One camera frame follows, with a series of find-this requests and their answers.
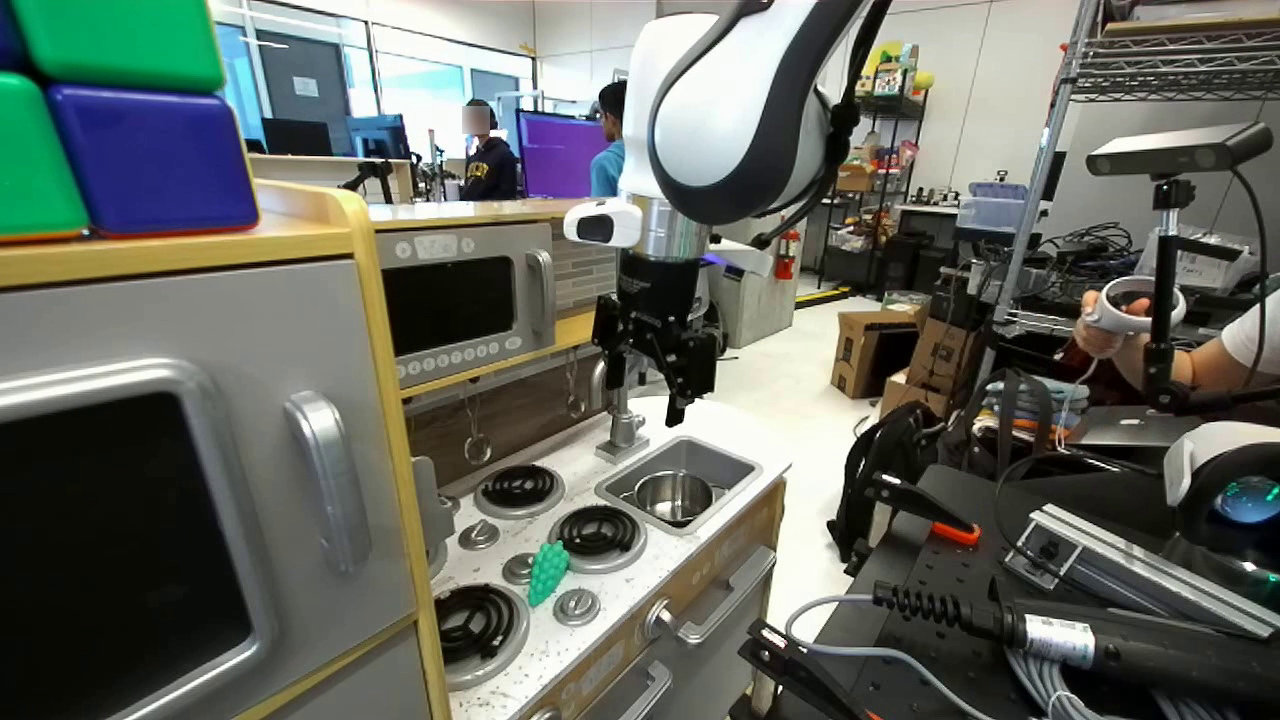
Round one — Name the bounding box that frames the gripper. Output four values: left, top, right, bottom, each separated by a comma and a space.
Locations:
592, 251, 721, 429

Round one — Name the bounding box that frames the person's forearm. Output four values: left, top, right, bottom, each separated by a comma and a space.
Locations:
1113, 296, 1280, 397

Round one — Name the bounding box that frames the sink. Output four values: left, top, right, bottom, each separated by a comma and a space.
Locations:
595, 435, 764, 538

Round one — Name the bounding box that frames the small steel pot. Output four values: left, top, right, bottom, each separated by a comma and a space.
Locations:
634, 470, 717, 527

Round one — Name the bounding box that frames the green grape toy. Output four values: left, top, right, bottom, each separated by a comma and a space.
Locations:
527, 540, 571, 609

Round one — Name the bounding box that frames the toy kitchen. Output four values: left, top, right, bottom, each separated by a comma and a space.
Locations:
0, 180, 793, 720

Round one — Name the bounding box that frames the tap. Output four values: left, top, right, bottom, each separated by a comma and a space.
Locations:
588, 352, 653, 464

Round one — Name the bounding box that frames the white cabinet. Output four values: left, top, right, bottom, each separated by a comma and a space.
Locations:
704, 238, 802, 350

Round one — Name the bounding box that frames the person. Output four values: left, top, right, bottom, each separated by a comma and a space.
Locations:
458, 97, 521, 202
588, 79, 629, 199

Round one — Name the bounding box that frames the burner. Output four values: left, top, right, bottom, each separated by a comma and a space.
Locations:
548, 504, 648, 575
473, 463, 567, 521
434, 582, 532, 691

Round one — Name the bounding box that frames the microwave door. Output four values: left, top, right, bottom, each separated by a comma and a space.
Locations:
375, 222, 557, 391

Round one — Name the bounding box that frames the purple monitor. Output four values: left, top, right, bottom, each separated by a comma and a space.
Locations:
515, 109, 612, 200

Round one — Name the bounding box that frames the stack of cardboard boxes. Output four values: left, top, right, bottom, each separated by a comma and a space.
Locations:
829, 306, 979, 419

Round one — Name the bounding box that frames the black shelf with toys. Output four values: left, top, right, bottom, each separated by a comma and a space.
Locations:
818, 38, 937, 293

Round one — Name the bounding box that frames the black clamp orange tip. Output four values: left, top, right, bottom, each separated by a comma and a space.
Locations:
737, 617, 886, 720
864, 471, 984, 549

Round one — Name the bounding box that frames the small oven door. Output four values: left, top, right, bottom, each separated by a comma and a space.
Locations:
575, 545, 783, 720

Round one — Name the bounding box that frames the clear plastic bin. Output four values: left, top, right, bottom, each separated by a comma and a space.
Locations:
956, 181, 1051, 234

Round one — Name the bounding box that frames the row of dark monitors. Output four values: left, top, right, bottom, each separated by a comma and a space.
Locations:
261, 113, 413, 163

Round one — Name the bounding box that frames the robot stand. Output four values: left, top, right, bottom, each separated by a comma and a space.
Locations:
775, 462, 1280, 720

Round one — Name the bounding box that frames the person's hand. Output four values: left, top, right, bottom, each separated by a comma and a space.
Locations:
1071, 288, 1151, 361

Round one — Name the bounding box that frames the hand controller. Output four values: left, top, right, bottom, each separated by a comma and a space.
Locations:
1083, 275, 1189, 337

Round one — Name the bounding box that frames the silver laptop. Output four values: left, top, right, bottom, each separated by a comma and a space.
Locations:
1063, 404, 1206, 450

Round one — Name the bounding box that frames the large grey oven door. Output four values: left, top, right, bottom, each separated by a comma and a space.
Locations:
0, 258, 419, 720

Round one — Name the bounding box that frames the purple block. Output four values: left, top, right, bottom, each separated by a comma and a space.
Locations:
47, 84, 262, 239

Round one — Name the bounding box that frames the green block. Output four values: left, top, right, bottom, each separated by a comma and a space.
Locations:
0, 71, 92, 244
8, 0, 227, 94

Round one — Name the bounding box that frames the microwave door handle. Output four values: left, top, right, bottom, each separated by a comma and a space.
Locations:
525, 248, 556, 337

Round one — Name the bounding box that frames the small oven door handle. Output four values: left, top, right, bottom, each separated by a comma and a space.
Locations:
644, 545, 778, 647

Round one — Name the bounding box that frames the drawer handle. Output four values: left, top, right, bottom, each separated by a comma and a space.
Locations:
598, 660, 675, 720

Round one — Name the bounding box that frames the large oven door handle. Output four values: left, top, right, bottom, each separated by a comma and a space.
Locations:
284, 390, 374, 577

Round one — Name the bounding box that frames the grey cable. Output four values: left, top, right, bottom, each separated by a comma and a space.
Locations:
784, 594, 1006, 720

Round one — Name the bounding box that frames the aluminium rail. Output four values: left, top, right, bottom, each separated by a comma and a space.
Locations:
1002, 502, 1280, 642

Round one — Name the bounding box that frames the camera on mount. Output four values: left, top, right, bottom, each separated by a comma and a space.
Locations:
1086, 121, 1275, 413

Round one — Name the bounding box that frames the metal wire shelf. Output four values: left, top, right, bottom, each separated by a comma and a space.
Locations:
985, 0, 1280, 336

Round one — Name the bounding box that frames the thick black cable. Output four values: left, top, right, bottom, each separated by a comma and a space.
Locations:
872, 579, 1280, 703

